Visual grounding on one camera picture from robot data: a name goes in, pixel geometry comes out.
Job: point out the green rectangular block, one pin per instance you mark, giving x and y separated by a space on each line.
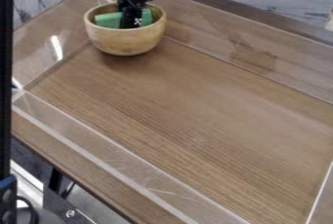
109 20

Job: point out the light brown wooden bowl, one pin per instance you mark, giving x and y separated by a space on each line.
124 42

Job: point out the black table leg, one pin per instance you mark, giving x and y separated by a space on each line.
55 181

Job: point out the clear acrylic tray wall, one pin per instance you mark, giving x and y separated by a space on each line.
207 132

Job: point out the black metal base plate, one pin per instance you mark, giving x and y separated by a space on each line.
63 209

